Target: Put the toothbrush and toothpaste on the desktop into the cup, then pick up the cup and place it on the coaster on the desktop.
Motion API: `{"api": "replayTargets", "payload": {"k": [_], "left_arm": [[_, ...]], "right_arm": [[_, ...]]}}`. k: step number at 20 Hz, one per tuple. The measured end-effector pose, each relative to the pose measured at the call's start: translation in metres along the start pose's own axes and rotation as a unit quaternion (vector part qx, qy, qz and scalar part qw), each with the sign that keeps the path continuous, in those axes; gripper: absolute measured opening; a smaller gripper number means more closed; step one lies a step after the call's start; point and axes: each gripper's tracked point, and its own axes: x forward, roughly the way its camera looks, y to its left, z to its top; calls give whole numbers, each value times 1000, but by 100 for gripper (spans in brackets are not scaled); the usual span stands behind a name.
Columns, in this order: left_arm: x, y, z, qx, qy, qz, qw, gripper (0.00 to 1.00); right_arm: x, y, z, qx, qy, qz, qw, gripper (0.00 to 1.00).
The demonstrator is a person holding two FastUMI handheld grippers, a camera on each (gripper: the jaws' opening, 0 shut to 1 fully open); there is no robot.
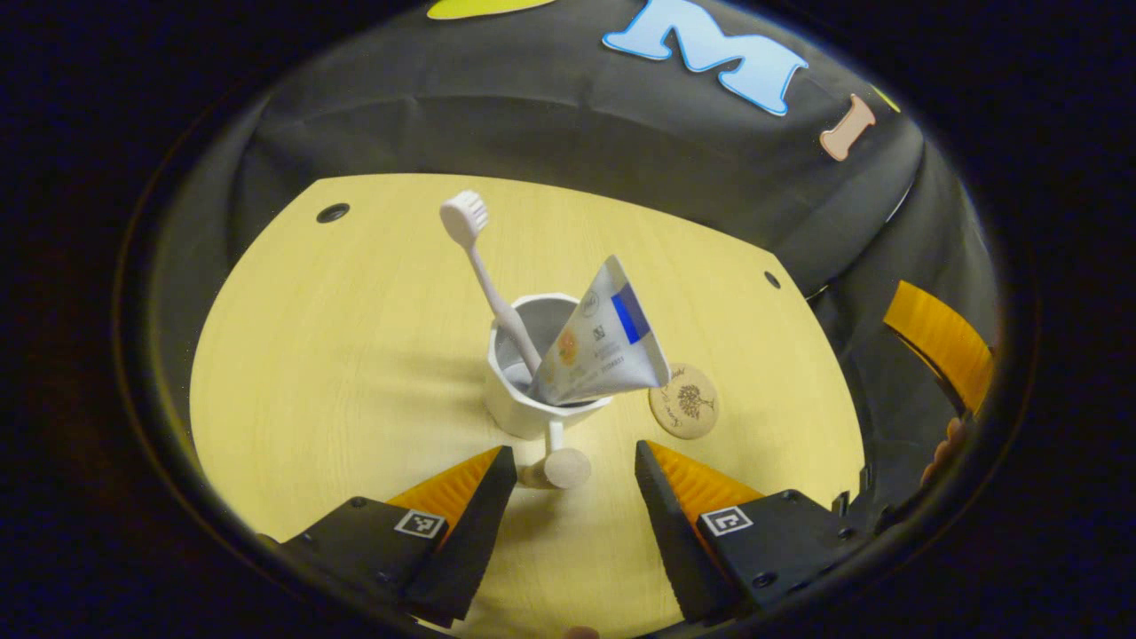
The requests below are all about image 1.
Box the round wooden coaster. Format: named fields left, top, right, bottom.
left=649, top=362, right=720, bottom=440

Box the white toothpaste tube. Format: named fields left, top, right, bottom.
left=530, top=255, right=671, bottom=407

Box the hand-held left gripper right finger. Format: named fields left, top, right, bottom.
left=635, top=439, right=867, bottom=625

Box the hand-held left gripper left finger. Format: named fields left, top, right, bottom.
left=257, top=446, right=518, bottom=627

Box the white cup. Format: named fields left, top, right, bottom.
left=485, top=293, right=615, bottom=490

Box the black backdrop cloth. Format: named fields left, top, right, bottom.
left=155, top=0, right=1004, bottom=498

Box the white toothbrush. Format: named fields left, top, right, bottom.
left=439, top=190, right=544, bottom=378

